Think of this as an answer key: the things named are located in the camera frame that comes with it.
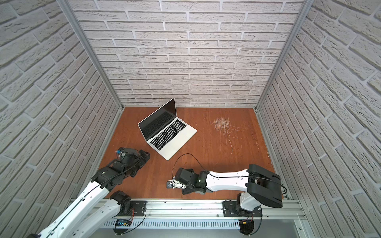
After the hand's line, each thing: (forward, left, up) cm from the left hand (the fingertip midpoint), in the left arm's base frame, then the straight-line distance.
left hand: (146, 154), depth 79 cm
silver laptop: (+23, -7, -13) cm, 27 cm away
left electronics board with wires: (-29, +10, -16) cm, 35 cm away
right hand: (-11, -19, -10) cm, 24 cm away
